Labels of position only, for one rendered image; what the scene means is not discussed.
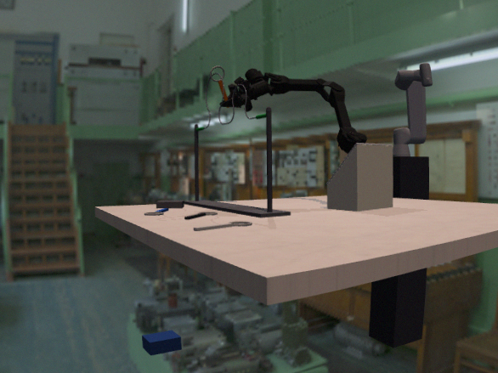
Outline orange handle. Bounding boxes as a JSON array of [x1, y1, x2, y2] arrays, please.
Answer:
[[210, 66, 228, 101]]

